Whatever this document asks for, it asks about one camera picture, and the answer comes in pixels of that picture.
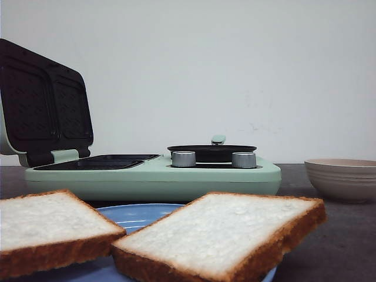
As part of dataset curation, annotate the white bread slice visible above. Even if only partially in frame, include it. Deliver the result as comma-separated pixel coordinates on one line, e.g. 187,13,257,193
112,192,327,281
1,190,126,280

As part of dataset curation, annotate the mint green sandwich maker lid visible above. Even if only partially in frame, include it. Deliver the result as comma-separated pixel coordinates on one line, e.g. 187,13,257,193
1,39,93,167

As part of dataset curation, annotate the beige ribbed bowl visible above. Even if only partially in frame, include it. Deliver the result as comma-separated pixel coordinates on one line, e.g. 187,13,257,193
304,159,375,203

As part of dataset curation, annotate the mint green breakfast maker base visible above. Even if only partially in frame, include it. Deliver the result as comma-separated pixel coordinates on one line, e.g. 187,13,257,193
25,155,281,202

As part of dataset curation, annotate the silver left control knob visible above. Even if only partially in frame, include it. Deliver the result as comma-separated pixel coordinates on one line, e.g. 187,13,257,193
172,151,196,167

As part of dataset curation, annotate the silver control knob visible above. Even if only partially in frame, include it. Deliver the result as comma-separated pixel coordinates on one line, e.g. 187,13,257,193
172,151,196,167
231,152,257,169

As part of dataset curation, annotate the black round frying pan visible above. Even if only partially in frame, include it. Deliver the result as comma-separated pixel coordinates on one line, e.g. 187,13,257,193
167,135,257,163

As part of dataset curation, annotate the silver right control knob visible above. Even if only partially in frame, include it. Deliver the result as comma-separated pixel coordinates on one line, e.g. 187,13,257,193
231,152,257,169

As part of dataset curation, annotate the blue round plate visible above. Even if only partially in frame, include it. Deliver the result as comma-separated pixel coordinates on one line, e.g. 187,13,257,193
17,203,277,282

